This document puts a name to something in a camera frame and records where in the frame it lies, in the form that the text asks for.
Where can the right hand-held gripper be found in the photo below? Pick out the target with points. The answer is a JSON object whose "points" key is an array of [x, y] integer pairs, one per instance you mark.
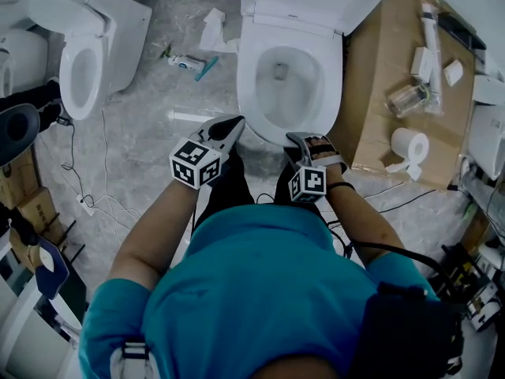
{"points": [[309, 184]]}

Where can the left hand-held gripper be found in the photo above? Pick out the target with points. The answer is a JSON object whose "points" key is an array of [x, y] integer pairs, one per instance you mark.
{"points": [[193, 164]]}

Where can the person's right forearm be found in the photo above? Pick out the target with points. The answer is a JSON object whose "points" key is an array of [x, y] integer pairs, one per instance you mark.
{"points": [[355, 219]]}

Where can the person's left forearm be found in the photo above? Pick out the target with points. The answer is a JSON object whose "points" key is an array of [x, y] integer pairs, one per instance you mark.
{"points": [[158, 227]]}

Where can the white smart toilet bowl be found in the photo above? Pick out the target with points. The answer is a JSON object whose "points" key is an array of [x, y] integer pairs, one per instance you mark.
{"points": [[290, 105]]}

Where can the white toilet paper roll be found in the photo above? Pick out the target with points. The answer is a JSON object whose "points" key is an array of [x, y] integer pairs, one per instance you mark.
{"points": [[410, 146]]}

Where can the white toilet with tank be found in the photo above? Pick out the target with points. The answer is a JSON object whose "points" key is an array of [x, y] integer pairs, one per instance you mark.
{"points": [[126, 34]]}

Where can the person's right hand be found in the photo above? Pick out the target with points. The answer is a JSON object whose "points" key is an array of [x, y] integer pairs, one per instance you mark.
{"points": [[323, 147]]}

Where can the person's black trousers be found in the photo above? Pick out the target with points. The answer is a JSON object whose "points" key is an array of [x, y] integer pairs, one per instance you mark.
{"points": [[233, 188]]}

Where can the black wrist band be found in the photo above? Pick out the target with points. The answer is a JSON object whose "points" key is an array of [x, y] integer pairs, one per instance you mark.
{"points": [[341, 185]]}

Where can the teal toothbrush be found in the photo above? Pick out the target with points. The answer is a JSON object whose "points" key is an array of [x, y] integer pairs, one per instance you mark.
{"points": [[207, 68]]}

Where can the crumpled white tissue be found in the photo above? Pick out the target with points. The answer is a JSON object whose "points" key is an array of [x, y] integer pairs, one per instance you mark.
{"points": [[215, 34]]}

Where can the large cardboard box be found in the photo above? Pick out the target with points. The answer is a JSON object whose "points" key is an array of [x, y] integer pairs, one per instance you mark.
{"points": [[375, 73]]}

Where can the small green sprig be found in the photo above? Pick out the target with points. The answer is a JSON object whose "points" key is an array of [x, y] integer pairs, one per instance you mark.
{"points": [[165, 49]]}

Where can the clear glass jar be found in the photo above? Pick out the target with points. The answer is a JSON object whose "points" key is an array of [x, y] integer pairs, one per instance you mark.
{"points": [[406, 100]]}

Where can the small white rectangular box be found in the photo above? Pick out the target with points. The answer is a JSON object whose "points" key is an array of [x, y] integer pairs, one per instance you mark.
{"points": [[421, 63]]}

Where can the person's teal shirt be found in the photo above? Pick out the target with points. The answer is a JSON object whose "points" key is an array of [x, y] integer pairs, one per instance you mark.
{"points": [[256, 290]]}

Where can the white power strip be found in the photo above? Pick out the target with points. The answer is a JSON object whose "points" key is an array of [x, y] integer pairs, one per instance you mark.
{"points": [[84, 203]]}

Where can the white tube in plastic wrap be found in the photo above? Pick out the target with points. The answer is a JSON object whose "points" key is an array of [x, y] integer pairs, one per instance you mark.
{"points": [[432, 42]]}

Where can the small white square box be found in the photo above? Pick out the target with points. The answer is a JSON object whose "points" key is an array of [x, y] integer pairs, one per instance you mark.
{"points": [[453, 72]]}

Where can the green plastic item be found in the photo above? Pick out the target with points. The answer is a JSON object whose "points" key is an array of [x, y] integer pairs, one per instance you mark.
{"points": [[469, 211]]}

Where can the black metal rods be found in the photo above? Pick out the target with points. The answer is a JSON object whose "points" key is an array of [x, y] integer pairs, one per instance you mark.
{"points": [[79, 253]]}

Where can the black phone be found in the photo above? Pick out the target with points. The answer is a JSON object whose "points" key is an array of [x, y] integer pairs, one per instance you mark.
{"points": [[461, 34]]}

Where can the small printed cardboard box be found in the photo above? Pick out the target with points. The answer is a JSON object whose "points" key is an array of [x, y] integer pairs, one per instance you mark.
{"points": [[39, 211]]}

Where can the black waist pack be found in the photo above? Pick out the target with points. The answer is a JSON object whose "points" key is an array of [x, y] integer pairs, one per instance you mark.
{"points": [[402, 338]]}

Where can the dark grey oval device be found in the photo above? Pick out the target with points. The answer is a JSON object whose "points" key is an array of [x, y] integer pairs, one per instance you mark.
{"points": [[8, 148]]}

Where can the black bag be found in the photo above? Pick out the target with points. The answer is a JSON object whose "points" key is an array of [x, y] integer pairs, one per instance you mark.
{"points": [[19, 223]]}

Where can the black rack with devices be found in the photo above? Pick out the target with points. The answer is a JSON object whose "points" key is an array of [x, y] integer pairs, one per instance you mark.
{"points": [[473, 290]]}

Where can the white shelf frame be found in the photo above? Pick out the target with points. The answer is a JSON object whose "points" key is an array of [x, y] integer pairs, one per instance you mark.
{"points": [[23, 330]]}

